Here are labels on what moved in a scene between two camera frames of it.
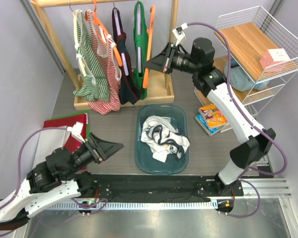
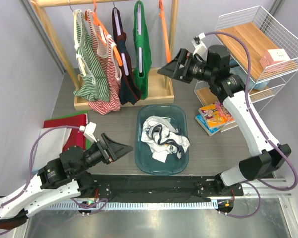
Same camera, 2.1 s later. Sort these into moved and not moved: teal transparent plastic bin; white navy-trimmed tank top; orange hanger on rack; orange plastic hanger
Moved: orange plastic hanger
Not moved: orange hanger on rack; teal transparent plastic bin; white navy-trimmed tank top
